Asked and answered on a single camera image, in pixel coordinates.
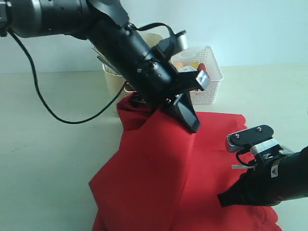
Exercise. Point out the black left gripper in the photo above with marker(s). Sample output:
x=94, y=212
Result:
x=149, y=72

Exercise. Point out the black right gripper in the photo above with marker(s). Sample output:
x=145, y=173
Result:
x=276, y=182

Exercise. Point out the small blue milk carton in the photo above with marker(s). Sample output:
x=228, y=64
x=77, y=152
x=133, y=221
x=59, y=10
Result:
x=187, y=69

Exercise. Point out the brown egg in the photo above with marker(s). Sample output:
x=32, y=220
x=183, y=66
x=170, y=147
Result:
x=178, y=64

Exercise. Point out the orange carrot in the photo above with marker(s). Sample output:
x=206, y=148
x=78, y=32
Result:
x=202, y=68

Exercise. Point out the red paper table mat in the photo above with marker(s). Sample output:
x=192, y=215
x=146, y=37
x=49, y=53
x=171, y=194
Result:
x=163, y=178

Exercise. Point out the silver table knife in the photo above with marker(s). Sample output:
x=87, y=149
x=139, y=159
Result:
x=104, y=61

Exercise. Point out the wooden chopstick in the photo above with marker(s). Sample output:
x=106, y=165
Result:
x=97, y=51

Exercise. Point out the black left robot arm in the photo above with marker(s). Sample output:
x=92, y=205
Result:
x=38, y=18

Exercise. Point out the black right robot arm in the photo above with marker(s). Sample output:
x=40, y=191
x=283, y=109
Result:
x=302, y=172

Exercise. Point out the white perforated plastic basket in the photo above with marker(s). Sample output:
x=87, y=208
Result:
x=202, y=54

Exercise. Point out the cream plastic bin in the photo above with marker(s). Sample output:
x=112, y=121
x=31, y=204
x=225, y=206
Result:
x=115, y=81

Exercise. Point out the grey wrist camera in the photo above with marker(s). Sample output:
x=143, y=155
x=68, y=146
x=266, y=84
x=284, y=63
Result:
x=180, y=44
x=255, y=140

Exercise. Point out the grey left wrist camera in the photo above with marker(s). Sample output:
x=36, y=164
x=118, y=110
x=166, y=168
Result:
x=180, y=44

